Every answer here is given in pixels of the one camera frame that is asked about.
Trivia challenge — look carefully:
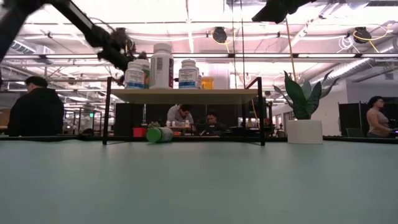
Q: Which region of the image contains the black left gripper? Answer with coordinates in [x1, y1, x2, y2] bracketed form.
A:
[86, 26, 138, 71]

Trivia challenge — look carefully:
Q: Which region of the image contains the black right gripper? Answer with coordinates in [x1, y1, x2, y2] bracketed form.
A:
[251, 0, 315, 24]

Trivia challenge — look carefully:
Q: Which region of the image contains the small white bottle blue label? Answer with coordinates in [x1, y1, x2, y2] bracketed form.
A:
[124, 61, 146, 90]

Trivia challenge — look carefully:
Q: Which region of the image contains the white bottle maroon label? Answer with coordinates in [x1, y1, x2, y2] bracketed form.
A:
[149, 42, 175, 90]

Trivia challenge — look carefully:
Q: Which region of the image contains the large white bottle blue label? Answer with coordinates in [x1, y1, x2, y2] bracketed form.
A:
[178, 58, 200, 90]

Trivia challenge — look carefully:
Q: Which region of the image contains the orange pill bottle white cap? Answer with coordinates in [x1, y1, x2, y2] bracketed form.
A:
[200, 76, 215, 90]

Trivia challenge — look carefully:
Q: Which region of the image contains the green bottle green cap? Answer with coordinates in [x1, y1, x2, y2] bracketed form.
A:
[146, 126, 175, 144]

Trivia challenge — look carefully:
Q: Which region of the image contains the long horizontal light bar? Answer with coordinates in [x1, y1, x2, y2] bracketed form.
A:
[0, 52, 398, 60]

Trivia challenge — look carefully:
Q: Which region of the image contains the green snake plant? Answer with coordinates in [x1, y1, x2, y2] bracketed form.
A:
[273, 68, 341, 121]

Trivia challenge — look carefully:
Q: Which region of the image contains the person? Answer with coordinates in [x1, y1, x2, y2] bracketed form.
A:
[166, 104, 195, 130]
[200, 111, 231, 137]
[6, 76, 65, 137]
[366, 95, 394, 138]

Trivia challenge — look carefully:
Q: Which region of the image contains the white round plant pot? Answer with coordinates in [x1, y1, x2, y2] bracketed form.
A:
[286, 119, 323, 144]

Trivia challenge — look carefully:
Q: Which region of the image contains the black room partition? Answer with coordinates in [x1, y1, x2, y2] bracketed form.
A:
[338, 96, 398, 138]

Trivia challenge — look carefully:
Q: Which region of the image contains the green table mat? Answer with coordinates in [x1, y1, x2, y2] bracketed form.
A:
[0, 138, 398, 224]

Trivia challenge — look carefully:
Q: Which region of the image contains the yellow cable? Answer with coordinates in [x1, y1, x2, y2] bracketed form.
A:
[284, 17, 298, 82]

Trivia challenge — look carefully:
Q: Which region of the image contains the black ceiling cable reel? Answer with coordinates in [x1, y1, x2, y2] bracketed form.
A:
[212, 26, 229, 44]
[353, 26, 373, 44]

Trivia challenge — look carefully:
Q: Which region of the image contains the wooden shelf black metal frame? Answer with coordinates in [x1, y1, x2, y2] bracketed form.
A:
[102, 76, 267, 146]

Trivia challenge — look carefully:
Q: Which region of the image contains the silver ventilation duct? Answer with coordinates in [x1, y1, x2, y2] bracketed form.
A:
[307, 40, 398, 90]

